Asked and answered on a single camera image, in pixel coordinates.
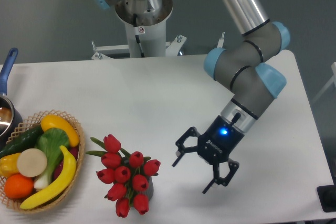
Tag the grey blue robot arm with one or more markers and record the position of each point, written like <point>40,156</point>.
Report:
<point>244,71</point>

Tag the blue handled saucepan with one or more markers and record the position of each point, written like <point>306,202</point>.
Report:
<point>10,117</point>

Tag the dark red vegetable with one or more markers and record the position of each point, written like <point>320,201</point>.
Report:
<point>74,151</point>

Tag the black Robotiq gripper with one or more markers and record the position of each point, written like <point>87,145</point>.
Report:
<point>219,142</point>

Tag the green bok choy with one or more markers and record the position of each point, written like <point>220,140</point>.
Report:
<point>49,143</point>

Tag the yellow bell pepper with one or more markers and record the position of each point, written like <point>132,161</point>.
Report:
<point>9,165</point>

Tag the orange fruit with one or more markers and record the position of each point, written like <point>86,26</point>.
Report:
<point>18,186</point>

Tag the dark grey ribbed vase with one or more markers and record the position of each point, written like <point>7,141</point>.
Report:
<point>131,192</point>

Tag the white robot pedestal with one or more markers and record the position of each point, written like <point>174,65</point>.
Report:
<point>145,26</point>

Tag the white frame at right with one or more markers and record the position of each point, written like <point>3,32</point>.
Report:
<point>326,86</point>

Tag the woven wicker basket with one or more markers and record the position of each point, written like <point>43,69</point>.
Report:
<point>28,124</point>

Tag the yellow banana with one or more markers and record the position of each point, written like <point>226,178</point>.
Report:
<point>57,186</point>

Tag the red tulip bouquet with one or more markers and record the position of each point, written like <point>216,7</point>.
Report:
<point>116,174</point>

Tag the green cucumber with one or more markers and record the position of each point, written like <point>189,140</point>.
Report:
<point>22,142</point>

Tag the beige round disc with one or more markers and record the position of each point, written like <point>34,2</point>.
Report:
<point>31,162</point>

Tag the black device at edge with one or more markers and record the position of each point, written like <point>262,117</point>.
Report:
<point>327,197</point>

